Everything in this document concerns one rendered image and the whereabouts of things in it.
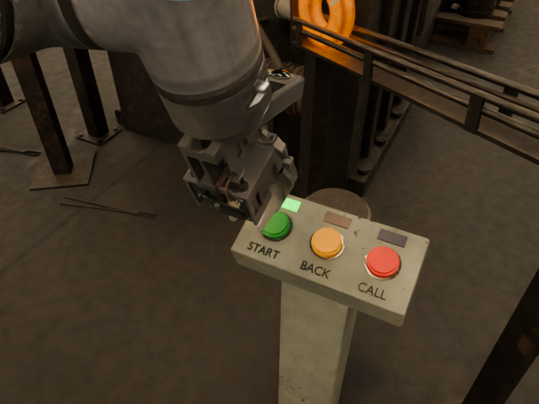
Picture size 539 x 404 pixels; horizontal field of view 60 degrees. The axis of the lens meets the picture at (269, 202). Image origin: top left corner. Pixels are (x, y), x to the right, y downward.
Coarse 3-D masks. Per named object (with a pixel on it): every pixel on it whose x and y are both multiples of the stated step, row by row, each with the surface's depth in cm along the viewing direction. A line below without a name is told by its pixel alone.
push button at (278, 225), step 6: (276, 216) 64; (282, 216) 63; (270, 222) 63; (276, 222) 63; (282, 222) 63; (288, 222) 63; (264, 228) 63; (270, 228) 63; (276, 228) 63; (282, 228) 63; (288, 228) 63; (264, 234) 64; (270, 234) 63; (276, 234) 63; (282, 234) 62
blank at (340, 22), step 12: (300, 0) 102; (312, 0) 99; (336, 0) 93; (348, 0) 92; (300, 12) 104; (312, 12) 101; (336, 12) 94; (348, 12) 93; (324, 24) 101; (336, 24) 95; (348, 24) 94; (324, 36) 100; (348, 36) 98; (324, 48) 101
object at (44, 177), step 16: (16, 64) 142; (32, 64) 143; (32, 80) 146; (32, 96) 149; (48, 96) 154; (32, 112) 153; (48, 112) 154; (48, 128) 157; (48, 144) 161; (64, 144) 166; (48, 160) 176; (64, 160) 166; (80, 160) 176; (48, 176) 169; (64, 176) 169; (80, 176) 169
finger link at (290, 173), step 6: (282, 156) 48; (288, 156) 48; (282, 162) 48; (288, 162) 48; (282, 168) 49; (288, 168) 49; (294, 168) 50; (282, 174) 49; (288, 174) 49; (294, 174) 50; (276, 180) 51; (282, 180) 50; (288, 180) 50; (294, 180) 51; (282, 186) 51; (288, 186) 51; (282, 192) 52; (288, 192) 54; (282, 198) 54
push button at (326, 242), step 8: (320, 232) 61; (328, 232) 61; (336, 232) 61; (312, 240) 61; (320, 240) 61; (328, 240) 61; (336, 240) 60; (320, 248) 60; (328, 248) 60; (336, 248) 60; (320, 256) 61; (328, 256) 60
